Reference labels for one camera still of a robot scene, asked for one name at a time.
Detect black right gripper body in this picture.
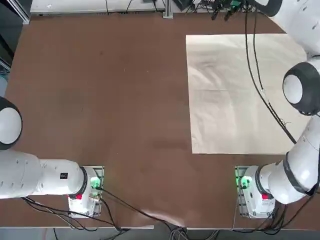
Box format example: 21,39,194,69
212,0,245,12

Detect beige tablecloth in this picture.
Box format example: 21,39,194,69
185,33,313,155

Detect white panel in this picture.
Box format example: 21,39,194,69
29,0,166,14

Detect dark cabinet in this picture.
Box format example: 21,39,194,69
0,0,16,73

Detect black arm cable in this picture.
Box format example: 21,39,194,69
244,8,298,144
253,9,291,126

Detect aluminium profile post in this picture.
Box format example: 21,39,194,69
162,0,174,19

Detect aluminium frame bar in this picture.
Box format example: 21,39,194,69
6,0,31,25

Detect thin grey wire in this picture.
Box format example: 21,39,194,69
231,197,238,230

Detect long black power cable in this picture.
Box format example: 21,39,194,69
96,186,186,228

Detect black base cable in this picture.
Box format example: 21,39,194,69
249,184,320,236
22,196,121,231

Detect grey cable bundle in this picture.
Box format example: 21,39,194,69
169,226,221,240

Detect aluminium edge rail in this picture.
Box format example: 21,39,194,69
120,224,155,230

